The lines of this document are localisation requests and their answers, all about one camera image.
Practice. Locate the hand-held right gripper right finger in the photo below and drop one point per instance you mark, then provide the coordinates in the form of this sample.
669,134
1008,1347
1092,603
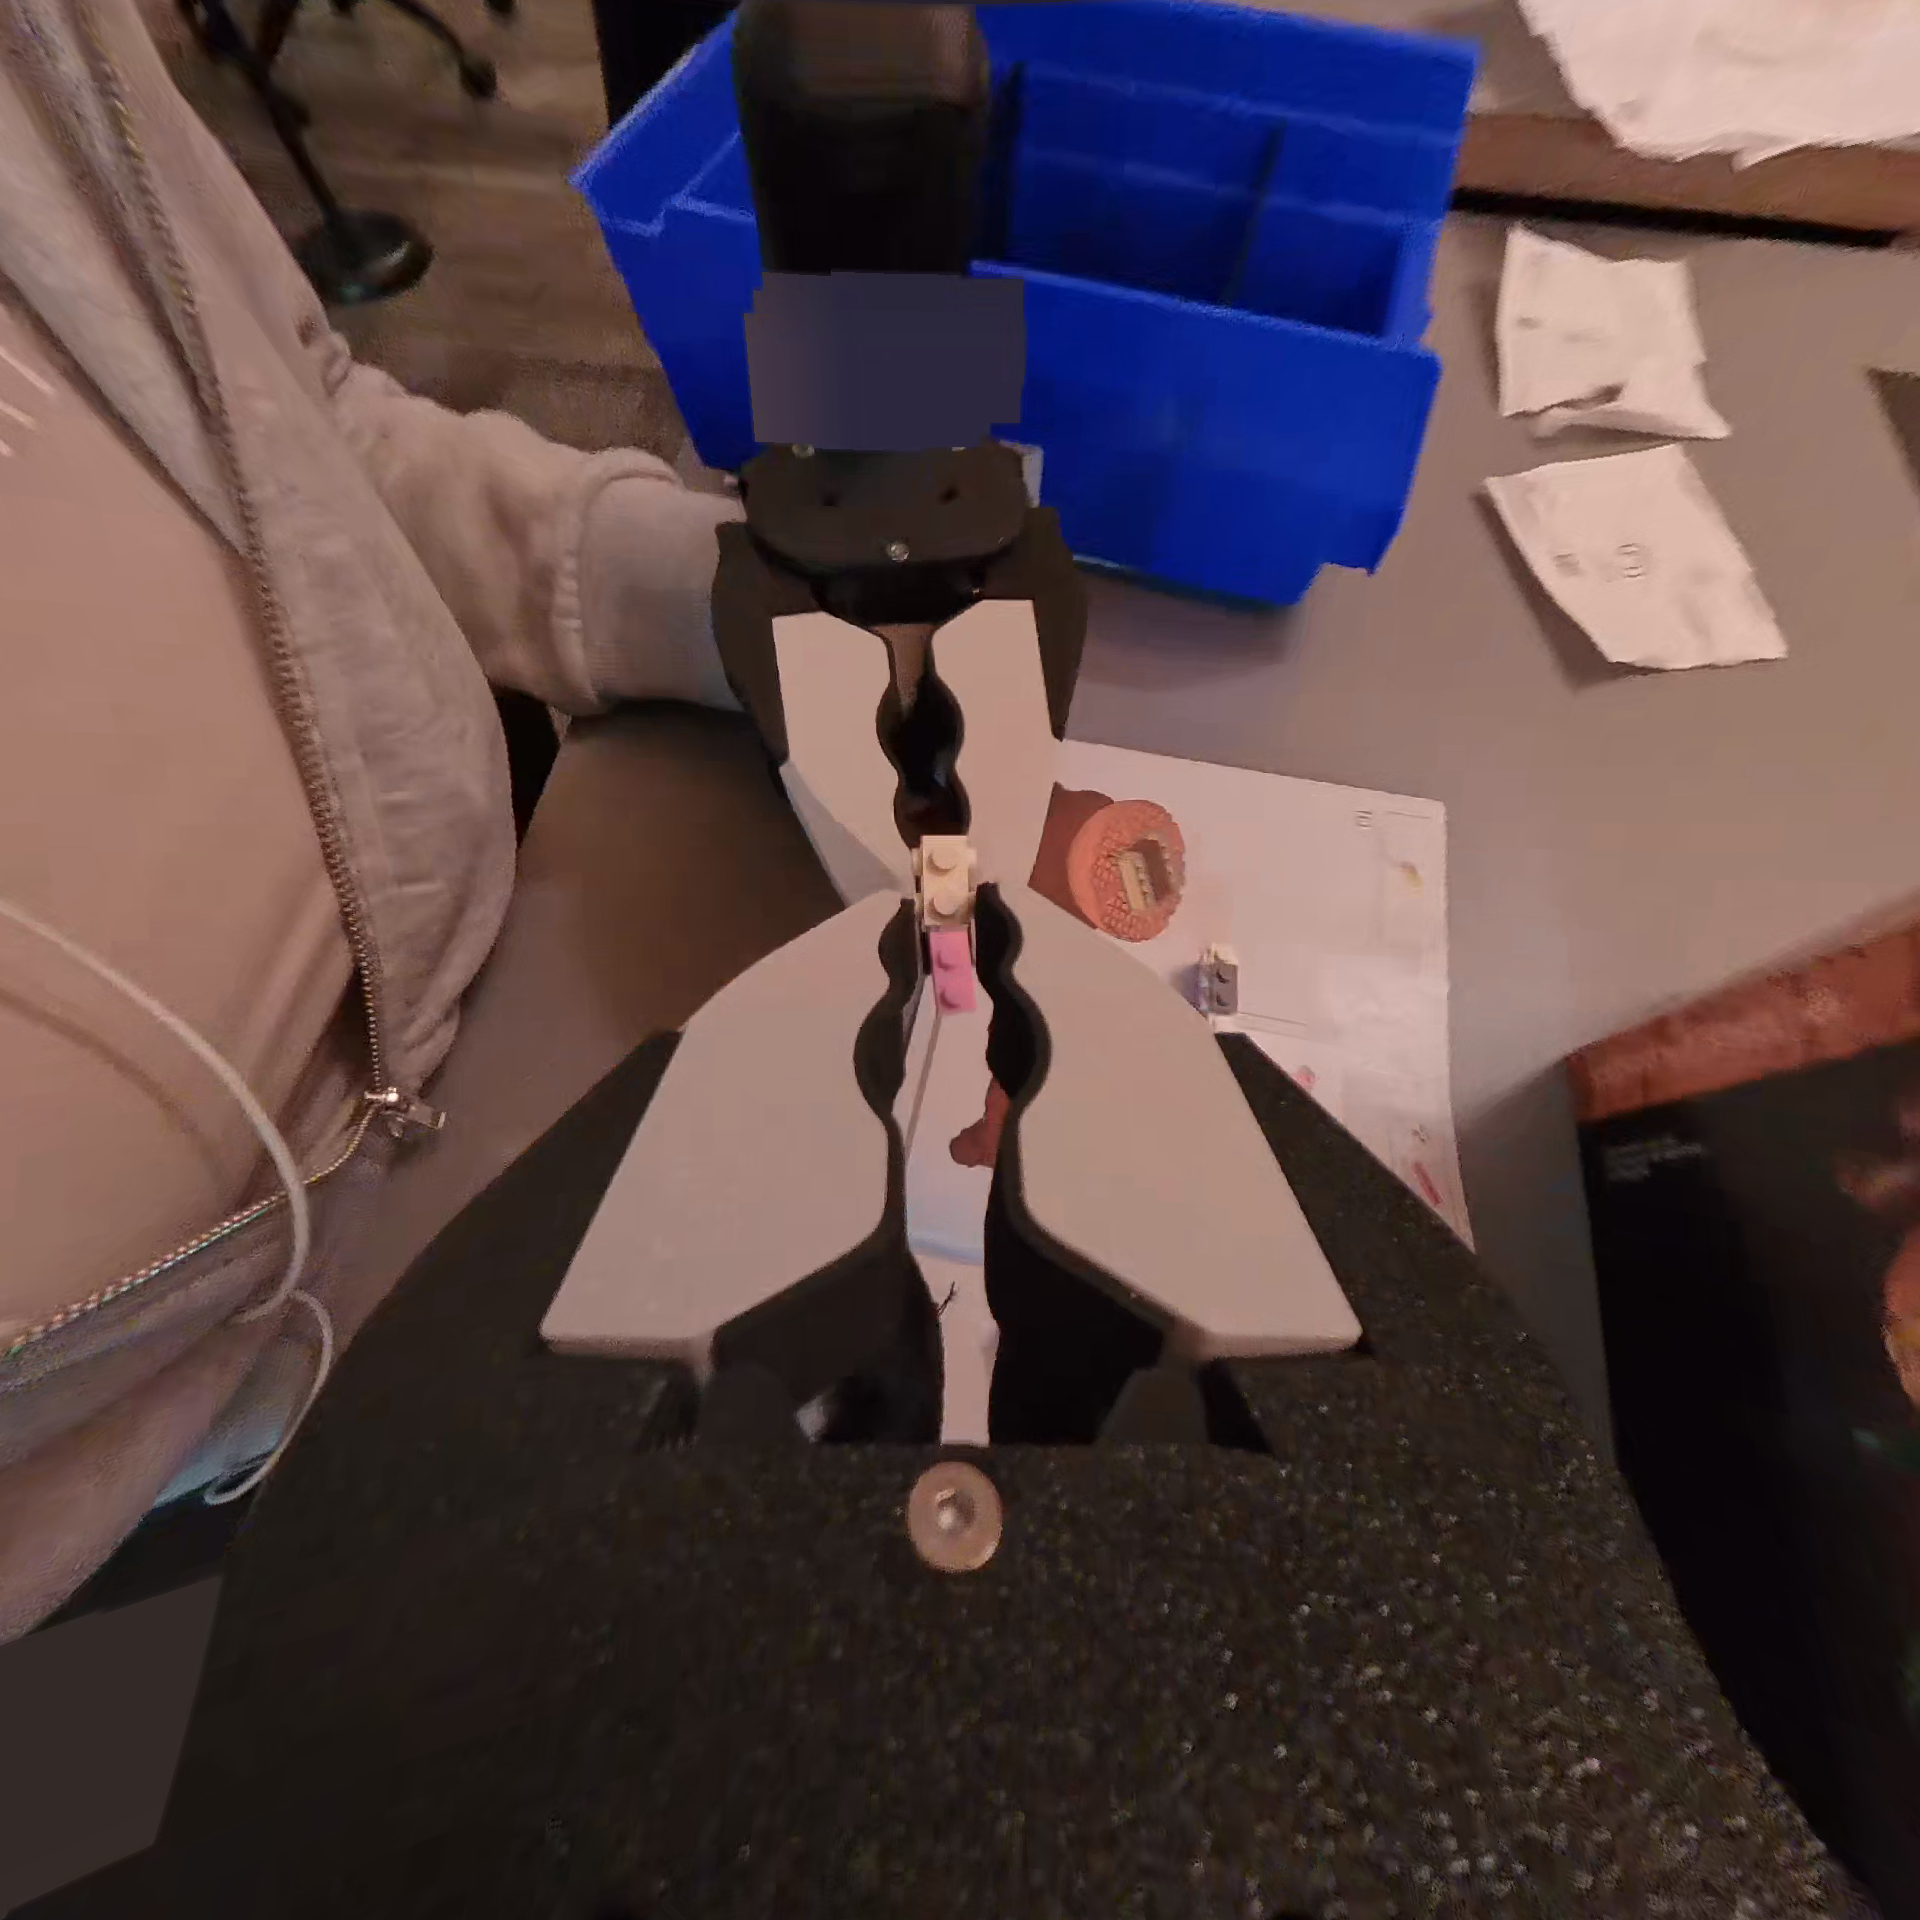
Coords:
1186,1201

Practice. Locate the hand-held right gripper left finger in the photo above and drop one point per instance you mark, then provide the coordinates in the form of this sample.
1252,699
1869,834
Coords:
721,1201

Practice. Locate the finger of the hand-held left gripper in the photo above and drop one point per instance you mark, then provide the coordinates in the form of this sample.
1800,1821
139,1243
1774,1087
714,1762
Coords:
835,736
1014,720

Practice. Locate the small white brick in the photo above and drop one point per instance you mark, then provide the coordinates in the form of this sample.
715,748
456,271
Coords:
1213,975
947,882

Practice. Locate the person's left forearm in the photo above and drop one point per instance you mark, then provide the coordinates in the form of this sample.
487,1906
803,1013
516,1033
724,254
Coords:
574,573

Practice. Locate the grey desk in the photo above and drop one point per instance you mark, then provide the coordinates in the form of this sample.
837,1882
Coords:
1678,812

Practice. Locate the blue plastic bin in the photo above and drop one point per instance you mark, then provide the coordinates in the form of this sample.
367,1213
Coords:
1198,422

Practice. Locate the open building instruction booklet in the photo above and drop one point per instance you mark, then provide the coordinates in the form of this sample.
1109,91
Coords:
1321,869

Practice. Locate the black office chair base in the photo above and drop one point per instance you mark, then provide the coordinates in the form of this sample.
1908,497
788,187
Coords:
359,255

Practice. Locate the dark building set box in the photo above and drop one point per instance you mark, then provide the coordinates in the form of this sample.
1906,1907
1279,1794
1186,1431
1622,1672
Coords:
1771,1350

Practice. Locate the white paper bag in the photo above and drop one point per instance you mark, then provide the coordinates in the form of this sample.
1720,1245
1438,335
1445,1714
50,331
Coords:
1743,61
1638,556
1603,331

